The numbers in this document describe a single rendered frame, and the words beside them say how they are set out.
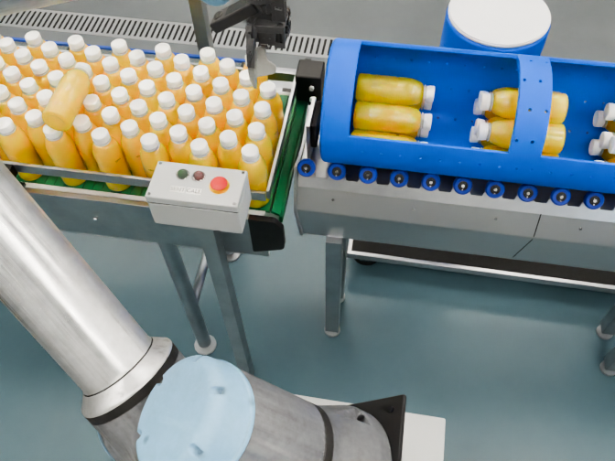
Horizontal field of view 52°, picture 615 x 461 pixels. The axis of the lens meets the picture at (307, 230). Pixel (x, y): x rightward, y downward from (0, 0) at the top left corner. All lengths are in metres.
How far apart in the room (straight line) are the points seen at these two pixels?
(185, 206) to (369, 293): 1.23
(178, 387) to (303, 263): 1.77
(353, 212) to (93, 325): 0.90
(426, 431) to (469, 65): 0.87
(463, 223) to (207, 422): 1.04
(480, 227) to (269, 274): 1.10
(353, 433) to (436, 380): 1.51
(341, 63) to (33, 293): 0.83
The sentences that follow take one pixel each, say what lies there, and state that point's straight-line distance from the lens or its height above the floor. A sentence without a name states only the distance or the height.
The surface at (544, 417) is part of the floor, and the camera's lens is 2.38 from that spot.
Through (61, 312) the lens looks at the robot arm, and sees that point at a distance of 0.85.
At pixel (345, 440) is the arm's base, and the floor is 1.35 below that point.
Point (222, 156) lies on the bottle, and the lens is 1.49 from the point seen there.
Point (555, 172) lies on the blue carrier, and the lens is 1.46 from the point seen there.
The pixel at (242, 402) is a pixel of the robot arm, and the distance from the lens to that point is 0.74.
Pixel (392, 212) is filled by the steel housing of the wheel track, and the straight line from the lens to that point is 1.60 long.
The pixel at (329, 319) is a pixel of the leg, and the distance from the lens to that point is 2.25.
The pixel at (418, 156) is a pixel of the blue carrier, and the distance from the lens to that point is 1.42.
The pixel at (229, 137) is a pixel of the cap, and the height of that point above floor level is 1.08.
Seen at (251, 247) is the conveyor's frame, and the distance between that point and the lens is 1.66.
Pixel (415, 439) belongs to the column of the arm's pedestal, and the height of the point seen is 1.10.
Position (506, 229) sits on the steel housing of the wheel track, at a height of 0.85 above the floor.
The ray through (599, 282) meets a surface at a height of 0.15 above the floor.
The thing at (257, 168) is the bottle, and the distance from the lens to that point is 1.45.
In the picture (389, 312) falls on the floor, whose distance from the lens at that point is 2.43.
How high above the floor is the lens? 2.16
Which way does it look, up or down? 56 degrees down
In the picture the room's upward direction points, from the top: 2 degrees counter-clockwise
